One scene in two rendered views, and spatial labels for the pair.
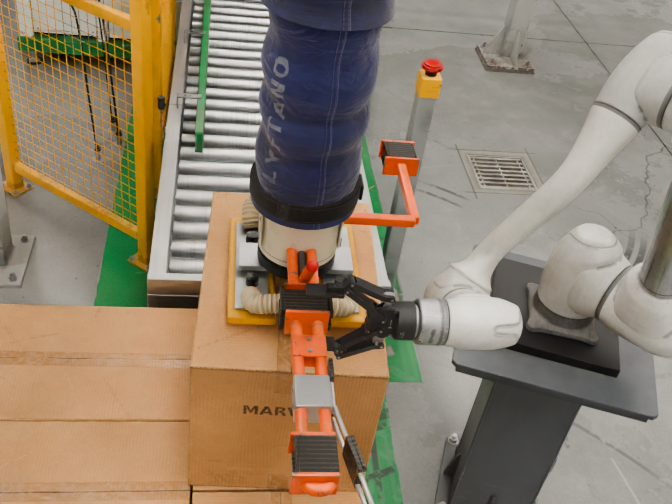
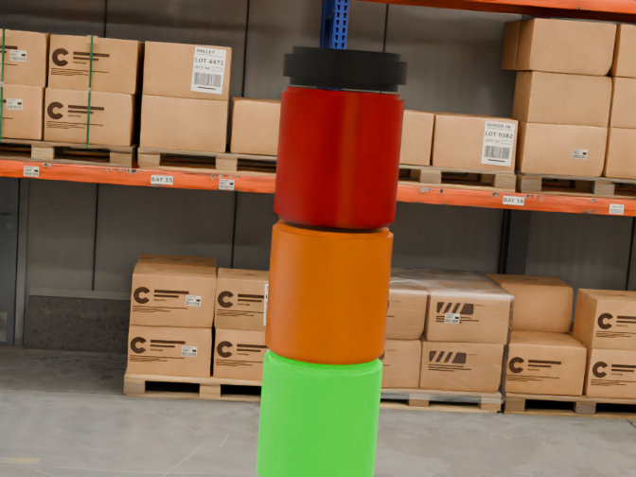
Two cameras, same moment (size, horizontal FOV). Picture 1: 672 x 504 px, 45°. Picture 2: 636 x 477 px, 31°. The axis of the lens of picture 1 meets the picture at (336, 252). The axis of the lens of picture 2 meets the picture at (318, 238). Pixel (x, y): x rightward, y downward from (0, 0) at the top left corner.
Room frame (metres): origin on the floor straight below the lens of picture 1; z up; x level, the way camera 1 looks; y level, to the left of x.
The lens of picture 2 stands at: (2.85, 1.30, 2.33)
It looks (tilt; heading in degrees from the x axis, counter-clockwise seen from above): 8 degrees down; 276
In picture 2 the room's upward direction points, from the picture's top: 4 degrees clockwise
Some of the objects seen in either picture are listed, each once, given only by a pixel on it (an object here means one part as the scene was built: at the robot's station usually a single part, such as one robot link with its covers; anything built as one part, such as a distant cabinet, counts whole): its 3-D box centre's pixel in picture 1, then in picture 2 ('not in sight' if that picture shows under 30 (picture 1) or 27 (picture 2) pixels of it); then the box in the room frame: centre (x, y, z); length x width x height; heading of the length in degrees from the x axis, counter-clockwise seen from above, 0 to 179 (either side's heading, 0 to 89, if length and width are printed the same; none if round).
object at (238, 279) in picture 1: (251, 262); not in sight; (1.36, 0.18, 0.99); 0.34 x 0.10 x 0.05; 11
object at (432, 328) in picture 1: (427, 321); not in sight; (1.15, -0.19, 1.10); 0.09 x 0.06 x 0.09; 10
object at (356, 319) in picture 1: (337, 266); not in sight; (1.39, -0.01, 0.99); 0.34 x 0.10 x 0.05; 11
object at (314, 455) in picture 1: (313, 462); not in sight; (0.79, -0.02, 1.09); 0.08 x 0.07 x 0.05; 11
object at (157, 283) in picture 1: (271, 286); not in sight; (1.75, 0.17, 0.58); 0.70 x 0.03 x 0.06; 101
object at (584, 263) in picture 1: (584, 268); not in sight; (1.60, -0.61, 0.94); 0.18 x 0.16 x 0.22; 50
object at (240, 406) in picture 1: (284, 335); not in sight; (1.40, 0.09, 0.74); 0.60 x 0.40 x 0.40; 8
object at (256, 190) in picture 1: (306, 183); not in sight; (1.38, 0.08, 1.21); 0.23 x 0.23 x 0.04
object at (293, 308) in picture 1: (305, 308); not in sight; (1.13, 0.04, 1.09); 0.10 x 0.08 x 0.06; 101
